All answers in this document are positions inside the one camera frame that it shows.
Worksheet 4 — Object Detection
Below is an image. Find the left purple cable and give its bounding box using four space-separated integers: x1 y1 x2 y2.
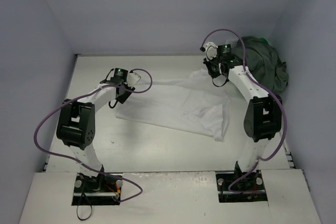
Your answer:
34 68 154 204

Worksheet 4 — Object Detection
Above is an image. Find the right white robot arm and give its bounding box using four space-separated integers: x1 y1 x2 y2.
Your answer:
202 42 282 188

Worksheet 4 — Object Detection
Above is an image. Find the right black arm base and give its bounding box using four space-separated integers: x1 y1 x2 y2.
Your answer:
215 163 268 203

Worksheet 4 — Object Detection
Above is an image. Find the grey green t shirt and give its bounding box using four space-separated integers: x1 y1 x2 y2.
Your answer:
232 36 289 94

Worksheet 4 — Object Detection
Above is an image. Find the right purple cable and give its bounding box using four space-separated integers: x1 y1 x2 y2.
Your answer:
201 28 288 196

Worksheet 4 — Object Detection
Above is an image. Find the purple cable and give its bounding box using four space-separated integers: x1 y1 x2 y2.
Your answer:
201 28 288 196
34 68 154 204

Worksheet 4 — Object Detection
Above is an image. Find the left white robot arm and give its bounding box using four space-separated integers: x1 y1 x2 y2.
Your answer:
56 68 141 193

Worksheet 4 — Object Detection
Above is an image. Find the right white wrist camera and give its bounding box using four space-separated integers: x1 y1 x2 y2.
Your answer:
201 42 217 61

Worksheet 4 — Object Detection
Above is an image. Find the black thin looped cable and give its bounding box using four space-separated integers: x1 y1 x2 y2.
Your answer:
76 191 93 221

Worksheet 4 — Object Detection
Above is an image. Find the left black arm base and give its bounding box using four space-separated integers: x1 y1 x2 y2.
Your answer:
71 173 123 206

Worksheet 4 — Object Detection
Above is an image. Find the white t shirt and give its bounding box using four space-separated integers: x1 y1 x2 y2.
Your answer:
116 69 230 142

